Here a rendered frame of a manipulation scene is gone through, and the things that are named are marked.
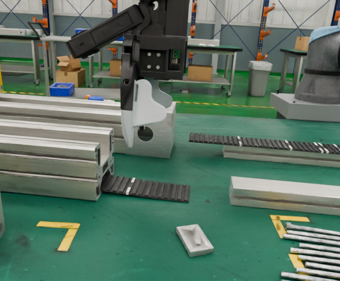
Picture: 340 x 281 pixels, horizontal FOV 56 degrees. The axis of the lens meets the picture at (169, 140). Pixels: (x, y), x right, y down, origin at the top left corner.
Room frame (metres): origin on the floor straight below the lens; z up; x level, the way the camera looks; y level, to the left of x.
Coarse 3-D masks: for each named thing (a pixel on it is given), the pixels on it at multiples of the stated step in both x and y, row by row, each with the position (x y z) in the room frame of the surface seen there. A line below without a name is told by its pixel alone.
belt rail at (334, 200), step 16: (240, 192) 0.42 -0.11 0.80; (256, 192) 0.42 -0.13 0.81; (272, 192) 0.42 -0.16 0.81; (288, 192) 0.42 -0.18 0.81; (304, 192) 0.42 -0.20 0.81; (320, 192) 0.42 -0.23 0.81; (336, 192) 0.43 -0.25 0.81; (272, 208) 0.42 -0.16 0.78; (288, 208) 0.42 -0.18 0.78; (304, 208) 0.41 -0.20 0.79; (320, 208) 0.41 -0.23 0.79; (336, 208) 0.41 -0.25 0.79
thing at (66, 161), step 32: (0, 128) 0.50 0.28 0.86; (32, 128) 0.49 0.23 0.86; (64, 128) 0.49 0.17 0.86; (96, 128) 0.50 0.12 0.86; (0, 160) 0.42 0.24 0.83; (32, 160) 0.42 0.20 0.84; (64, 160) 0.42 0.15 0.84; (96, 160) 0.42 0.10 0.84; (32, 192) 0.42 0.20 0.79; (64, 192) 0.41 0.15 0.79; (96, 192) 0.41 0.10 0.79
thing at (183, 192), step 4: (180, 184) 0.47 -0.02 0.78; (180, 188) 0.46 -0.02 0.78; (184, 188) 0.46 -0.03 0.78; (188, 188) 0.46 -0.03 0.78; (180, 192) 0.45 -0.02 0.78; (184, 192) 0.45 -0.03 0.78; (188, 192) 0.45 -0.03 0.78; (176, 196) 0.44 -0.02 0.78; (180, 196) 0.43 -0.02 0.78; (184, 196) 0.43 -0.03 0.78; (188, 196) 0.44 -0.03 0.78; (176, 200) 0.43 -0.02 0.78; (180, 200) 0.43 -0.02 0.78; (184, 200) 0.42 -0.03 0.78; (188, 200) 0.43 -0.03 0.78
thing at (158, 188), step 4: (156, 184) 0.47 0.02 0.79; (160, 184) 0.47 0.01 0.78; (164, 184) 0.47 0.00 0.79; (152, 188) 0.46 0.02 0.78; (156, 188) 0.45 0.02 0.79; (160, 188) 0.45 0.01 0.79; (164, 188) 0.46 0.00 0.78; (152, 192) 0.44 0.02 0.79; (156, 192) 0.44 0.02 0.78; (160, 192) 0.44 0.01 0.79; (152, 196) 0.43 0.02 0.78; (156, 196) 0.43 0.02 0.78; (160, 196) 0.43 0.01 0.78
